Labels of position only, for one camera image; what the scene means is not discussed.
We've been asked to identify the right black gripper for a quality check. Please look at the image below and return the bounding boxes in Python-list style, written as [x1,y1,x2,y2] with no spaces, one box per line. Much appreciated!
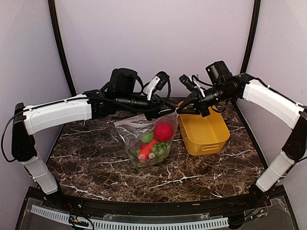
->
[177,82,234,116]

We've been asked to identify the red toy tomato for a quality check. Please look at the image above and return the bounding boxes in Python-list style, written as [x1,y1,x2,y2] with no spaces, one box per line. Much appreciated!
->
[154,122,173,142]

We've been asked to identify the green toy cucumber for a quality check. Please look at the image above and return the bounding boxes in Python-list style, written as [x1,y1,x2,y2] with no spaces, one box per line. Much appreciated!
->
[141,132,154,143]

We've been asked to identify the clear zip top bag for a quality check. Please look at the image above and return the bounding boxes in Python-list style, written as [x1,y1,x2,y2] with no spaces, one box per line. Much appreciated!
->
[114,113,178,168]

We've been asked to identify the yellow plastic basket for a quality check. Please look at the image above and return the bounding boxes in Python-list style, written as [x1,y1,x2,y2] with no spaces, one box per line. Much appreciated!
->
[178,108,230,156]

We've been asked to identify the red toy chili pepper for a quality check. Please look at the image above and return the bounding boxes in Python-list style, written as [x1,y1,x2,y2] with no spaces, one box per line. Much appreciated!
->
[137,139,157,160]

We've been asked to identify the green toy grapes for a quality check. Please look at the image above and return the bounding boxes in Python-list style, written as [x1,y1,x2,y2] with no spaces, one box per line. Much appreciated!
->
[152,141,171,158]

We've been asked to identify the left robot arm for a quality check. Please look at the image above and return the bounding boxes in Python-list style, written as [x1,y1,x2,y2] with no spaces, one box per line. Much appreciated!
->
[7,68,175,209]

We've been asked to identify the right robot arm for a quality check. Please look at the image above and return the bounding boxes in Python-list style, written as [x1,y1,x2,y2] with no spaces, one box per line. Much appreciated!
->
[177,61,307,208]

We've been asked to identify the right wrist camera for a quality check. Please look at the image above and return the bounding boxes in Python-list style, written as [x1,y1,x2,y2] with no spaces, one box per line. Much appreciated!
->
[179,74,205,97]

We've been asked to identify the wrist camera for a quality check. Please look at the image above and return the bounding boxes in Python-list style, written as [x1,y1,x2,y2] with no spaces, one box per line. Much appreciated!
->
[143,71,170,101]
[179,74,205,97]

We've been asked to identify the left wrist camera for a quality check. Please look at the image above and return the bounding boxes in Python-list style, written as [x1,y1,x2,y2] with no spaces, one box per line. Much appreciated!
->
[143,71,170,101]

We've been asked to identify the black front rail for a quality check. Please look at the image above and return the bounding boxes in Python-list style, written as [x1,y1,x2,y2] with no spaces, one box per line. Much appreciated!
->
[24,186,288,219]

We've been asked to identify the right black frame post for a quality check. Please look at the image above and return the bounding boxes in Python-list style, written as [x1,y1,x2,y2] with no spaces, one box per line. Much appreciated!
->
[240,0,261,73]

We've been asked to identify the black frame post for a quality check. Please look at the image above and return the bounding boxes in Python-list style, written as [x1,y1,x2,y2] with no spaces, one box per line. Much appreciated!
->
[240,0,261,73]
[48,0,77,96]

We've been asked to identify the white slotted cable duct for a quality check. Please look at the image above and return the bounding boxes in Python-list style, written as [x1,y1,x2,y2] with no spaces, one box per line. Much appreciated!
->
[30,205,229,230]

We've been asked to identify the left black frame post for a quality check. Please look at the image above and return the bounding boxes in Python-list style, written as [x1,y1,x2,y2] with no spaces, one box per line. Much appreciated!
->
[48,0,77,96]

